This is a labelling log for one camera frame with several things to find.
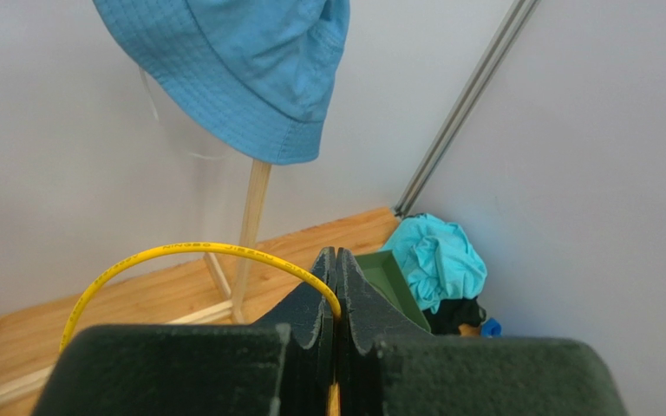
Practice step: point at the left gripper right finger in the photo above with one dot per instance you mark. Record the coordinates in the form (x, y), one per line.
(388, 365)

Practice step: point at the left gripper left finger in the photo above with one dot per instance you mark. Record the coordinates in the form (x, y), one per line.
(278, 365)

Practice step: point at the wooden hat stand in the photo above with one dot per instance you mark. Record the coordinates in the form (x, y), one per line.
(234, 295)

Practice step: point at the black cloth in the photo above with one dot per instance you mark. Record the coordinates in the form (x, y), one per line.
(452, 314)

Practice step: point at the green plastic bin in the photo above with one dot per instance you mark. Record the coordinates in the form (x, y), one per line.
(383, 273)

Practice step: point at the royal blue towel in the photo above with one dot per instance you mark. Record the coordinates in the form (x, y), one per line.
(491, 328)

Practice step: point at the turquoise cloth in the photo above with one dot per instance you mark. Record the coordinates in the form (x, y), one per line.
(437, 260)

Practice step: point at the blue bucket hat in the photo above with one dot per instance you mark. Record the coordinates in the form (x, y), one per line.
(257, 75)

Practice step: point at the corner aluminium profile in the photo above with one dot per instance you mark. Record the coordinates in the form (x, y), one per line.
(487, 66)

